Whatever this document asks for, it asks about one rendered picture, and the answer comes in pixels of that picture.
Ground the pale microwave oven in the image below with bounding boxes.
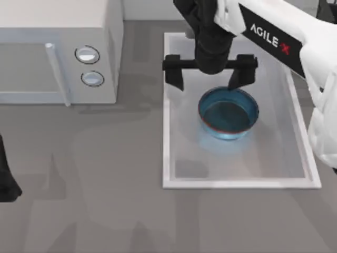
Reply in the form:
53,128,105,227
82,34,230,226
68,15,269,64
0,0,124,108

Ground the small microwave knob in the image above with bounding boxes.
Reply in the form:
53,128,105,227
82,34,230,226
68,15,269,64
80,70,105,87

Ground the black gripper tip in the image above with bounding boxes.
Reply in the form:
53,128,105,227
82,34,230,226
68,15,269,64
0,134,23,203

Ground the large microwave knob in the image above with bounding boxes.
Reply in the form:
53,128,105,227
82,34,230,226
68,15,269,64
74,45,101,65

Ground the blue bowl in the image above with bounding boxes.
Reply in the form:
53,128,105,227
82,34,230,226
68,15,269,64
197,86,260,141

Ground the microwave door handle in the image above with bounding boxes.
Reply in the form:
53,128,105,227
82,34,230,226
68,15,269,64
44,43,72,108

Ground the white sink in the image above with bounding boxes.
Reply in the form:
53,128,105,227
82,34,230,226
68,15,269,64
162,32,322,190

